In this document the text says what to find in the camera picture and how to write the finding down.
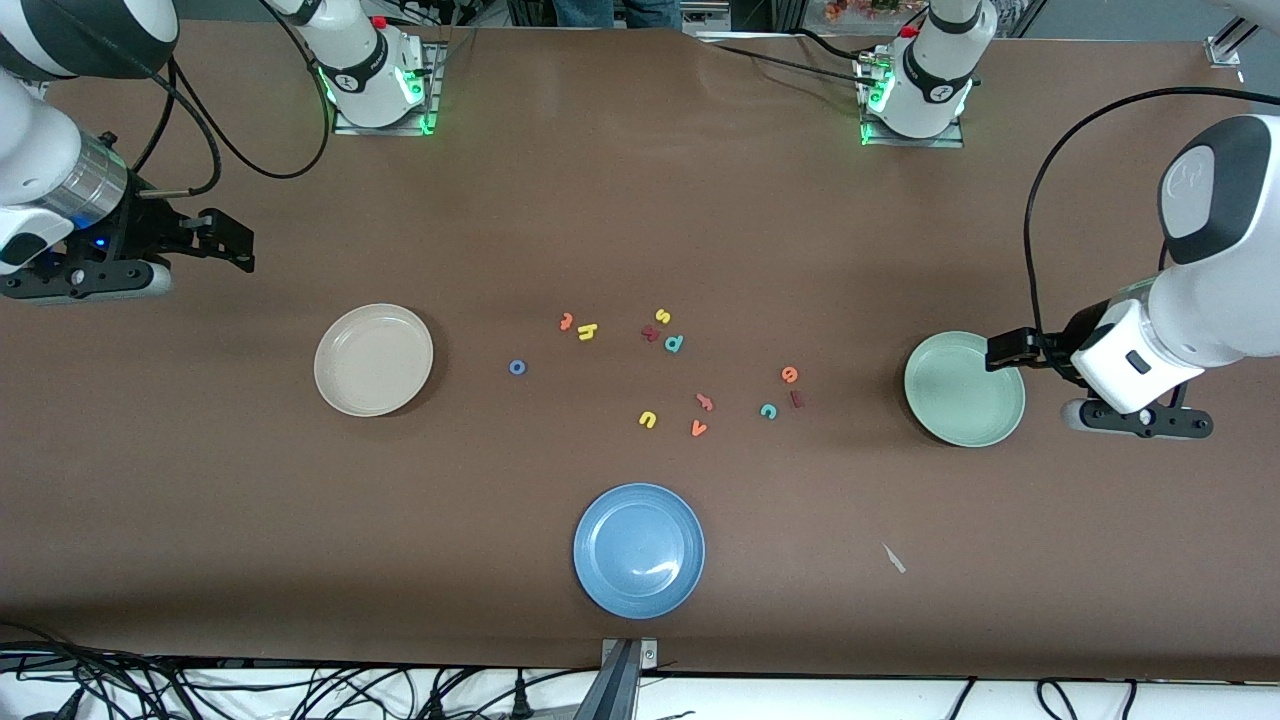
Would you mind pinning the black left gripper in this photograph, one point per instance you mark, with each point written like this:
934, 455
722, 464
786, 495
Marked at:
1079, 329

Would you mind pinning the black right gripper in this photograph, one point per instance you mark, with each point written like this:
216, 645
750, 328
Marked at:
143, 229

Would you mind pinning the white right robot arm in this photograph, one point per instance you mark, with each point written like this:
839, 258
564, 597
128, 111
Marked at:
30, 140

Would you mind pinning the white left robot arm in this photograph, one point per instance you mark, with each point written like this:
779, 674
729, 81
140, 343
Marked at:
1220, 300

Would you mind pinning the green plate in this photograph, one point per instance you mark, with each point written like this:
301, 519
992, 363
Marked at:
960, 395

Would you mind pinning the beige brown plate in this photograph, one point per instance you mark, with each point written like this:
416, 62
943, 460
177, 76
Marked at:
373, 360

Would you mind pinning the small white paper scrap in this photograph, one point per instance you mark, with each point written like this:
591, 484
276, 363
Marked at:
894, 558

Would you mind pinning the aluminium profile piece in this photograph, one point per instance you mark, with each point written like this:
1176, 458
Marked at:
1225, 48

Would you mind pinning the bunch of artificial flowers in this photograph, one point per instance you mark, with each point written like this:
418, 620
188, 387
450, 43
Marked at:
860, 8

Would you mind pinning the blue plate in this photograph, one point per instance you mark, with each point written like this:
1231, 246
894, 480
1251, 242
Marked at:
638, 550

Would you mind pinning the person in blue jeans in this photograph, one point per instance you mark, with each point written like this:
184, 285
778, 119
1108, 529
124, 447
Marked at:
615, 12

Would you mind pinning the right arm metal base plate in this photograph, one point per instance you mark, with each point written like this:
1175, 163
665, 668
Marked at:
385, 130

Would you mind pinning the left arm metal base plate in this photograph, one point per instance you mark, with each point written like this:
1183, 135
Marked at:
940, 143

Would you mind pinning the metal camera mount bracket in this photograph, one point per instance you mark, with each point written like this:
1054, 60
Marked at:
620, 680

